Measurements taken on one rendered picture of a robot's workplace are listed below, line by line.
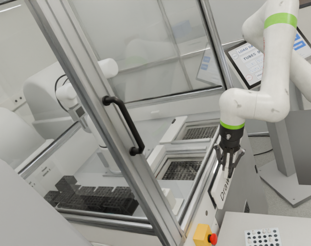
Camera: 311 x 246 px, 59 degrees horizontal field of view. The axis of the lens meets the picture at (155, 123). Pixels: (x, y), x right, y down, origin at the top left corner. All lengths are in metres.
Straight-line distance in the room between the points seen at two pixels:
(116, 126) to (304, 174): 0.89
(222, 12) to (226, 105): 1.70
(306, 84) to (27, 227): 1.28
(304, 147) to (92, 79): 0.89
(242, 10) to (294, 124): 1.57
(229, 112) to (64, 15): 0.62
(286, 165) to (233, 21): 1.28
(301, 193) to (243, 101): 1.49
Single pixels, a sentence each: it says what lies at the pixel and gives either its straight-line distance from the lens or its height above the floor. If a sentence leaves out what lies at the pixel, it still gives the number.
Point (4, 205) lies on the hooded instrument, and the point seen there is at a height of 1.61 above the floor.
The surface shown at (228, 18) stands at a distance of 2.63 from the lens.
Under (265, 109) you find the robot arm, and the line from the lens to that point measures 1.00.
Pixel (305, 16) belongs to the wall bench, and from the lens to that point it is 3.89.
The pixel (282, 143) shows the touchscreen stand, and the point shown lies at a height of 0.37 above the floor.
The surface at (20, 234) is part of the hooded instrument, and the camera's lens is 0.32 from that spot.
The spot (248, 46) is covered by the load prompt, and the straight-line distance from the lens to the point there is 1.98.
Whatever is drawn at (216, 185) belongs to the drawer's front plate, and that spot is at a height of 0.93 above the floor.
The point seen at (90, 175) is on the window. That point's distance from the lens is 0.94.
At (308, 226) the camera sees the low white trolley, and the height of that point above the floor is 0.76.
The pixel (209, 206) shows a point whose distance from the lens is 1.24.
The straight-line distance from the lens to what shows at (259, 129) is 3.07.
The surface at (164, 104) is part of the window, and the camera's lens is 0.98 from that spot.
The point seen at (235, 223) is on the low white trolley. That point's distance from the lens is 1.30.
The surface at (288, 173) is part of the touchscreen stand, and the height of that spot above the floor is 0.07.
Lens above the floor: 1.73
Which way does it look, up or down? 25 degrees down
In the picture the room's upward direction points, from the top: 24 degrees counter-clockwise
